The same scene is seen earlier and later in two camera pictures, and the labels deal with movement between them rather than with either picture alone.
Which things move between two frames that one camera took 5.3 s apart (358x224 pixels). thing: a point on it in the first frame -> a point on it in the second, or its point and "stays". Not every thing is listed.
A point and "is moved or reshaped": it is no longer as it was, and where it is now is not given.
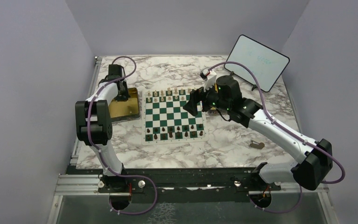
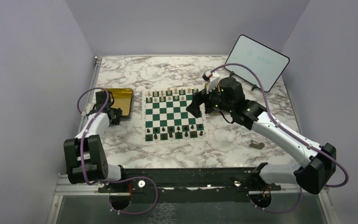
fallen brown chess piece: x=257 y=145 stays
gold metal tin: x=126 y=109 is moved or reshaped
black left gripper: x=124 y=97 -> x=118 y=113
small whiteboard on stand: x=266 y=65 stays
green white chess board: x=165 y=121 stays
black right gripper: x=195 y=96 stays
